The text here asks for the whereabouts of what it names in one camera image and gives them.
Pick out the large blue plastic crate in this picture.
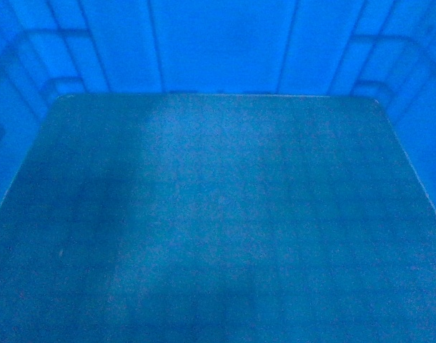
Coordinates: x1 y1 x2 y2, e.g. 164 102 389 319
0 0 436 343

